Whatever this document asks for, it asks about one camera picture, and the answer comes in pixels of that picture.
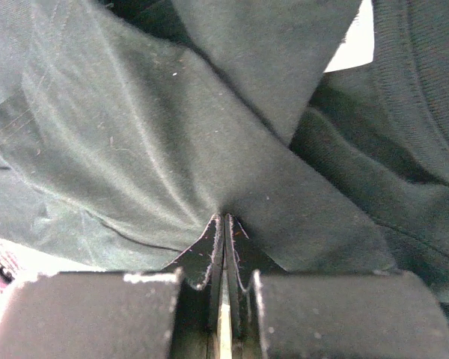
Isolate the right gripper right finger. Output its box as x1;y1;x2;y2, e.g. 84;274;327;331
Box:
224;215;449;358

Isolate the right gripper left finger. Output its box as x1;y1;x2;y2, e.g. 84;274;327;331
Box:
0;215;224;358

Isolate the black t shirt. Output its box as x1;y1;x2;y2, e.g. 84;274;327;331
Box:
0;1;449;320

